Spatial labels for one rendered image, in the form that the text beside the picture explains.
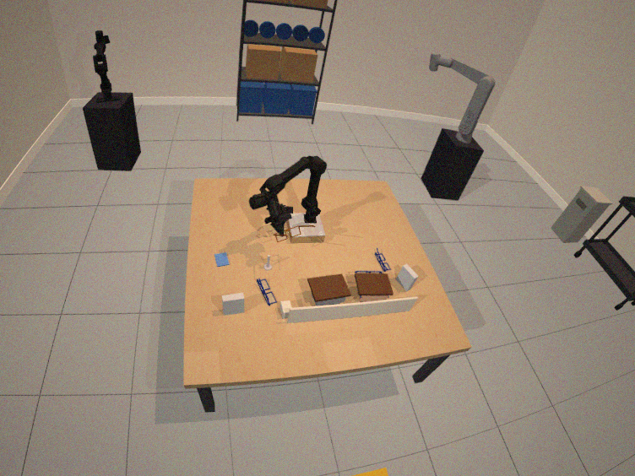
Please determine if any long white rectangular panel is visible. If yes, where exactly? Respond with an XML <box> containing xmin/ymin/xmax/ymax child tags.
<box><xmin>287</xmin><ymin>296</ymin><xmax>418</xmax><ymax>323</ymax></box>

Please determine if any blue flat square tile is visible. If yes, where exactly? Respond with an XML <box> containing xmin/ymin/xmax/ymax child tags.
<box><xmin>214</xmin><ymin>253</ymin><xmax>229</xmax><ymax>267</ymax></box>

